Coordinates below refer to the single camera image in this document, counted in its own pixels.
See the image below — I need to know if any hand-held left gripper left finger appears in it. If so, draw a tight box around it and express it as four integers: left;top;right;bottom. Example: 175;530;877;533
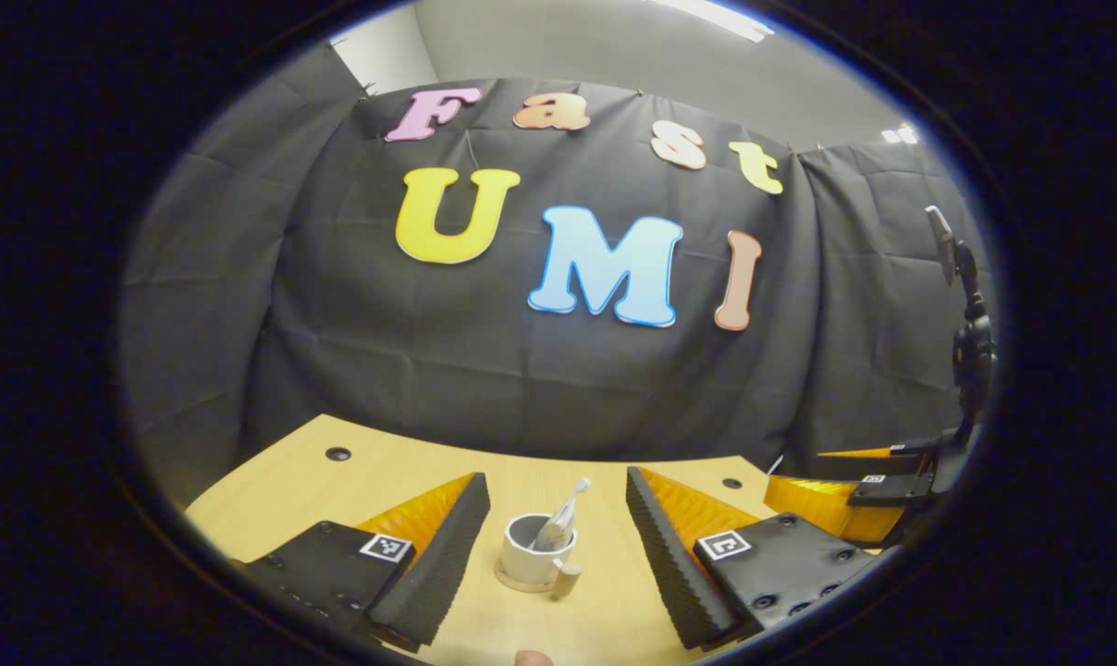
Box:
244;472;493;648

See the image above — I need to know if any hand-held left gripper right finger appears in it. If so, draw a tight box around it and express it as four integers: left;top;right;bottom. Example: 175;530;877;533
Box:
625;466;878;651

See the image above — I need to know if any white cup with wooden handle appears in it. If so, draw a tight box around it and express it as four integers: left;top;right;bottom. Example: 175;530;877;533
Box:
500;513;583;602

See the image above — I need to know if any white toothpaste tube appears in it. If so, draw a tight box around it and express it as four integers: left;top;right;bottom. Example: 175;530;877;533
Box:
533;499;578;554

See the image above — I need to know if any wooden desktop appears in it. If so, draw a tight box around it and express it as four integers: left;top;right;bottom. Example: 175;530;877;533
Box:
184;413;892;666

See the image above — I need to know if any black backdrop cloth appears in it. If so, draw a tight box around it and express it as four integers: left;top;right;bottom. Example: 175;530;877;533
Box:
119;42;999;510

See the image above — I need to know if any long ceiling light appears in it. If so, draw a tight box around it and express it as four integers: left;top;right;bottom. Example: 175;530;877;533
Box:
649;0;778;43

